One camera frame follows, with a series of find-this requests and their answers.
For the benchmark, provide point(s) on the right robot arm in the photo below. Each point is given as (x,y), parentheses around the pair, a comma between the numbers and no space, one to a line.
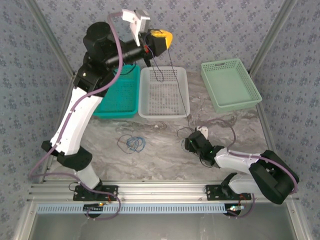
(235,160)

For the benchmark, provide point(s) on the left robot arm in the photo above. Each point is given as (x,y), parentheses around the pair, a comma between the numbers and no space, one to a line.
(75,120)

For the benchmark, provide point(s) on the white plastic basket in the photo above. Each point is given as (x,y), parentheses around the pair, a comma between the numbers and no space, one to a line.
(162,100)

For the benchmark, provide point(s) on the teal plastic basket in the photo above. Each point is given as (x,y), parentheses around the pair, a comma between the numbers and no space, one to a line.
(120,100)

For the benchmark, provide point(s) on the light green plastic basket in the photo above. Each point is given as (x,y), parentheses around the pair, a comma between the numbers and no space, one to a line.
(230,85)

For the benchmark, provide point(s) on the small controller board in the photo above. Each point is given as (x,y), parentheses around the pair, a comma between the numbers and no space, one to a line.
(93,207)
(235,208)

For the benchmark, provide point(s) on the grey metal bottom panel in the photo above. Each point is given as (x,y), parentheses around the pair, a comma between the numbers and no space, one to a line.
(160,227)

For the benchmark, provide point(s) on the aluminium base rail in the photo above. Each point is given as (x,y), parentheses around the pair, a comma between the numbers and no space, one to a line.
(160,190)

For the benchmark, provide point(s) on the aluminium side rail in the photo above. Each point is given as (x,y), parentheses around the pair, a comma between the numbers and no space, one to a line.
(45,172)
(264,125)

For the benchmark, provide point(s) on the aluminium frame post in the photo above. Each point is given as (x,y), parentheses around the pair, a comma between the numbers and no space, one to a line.
(270,37)
(53,37)

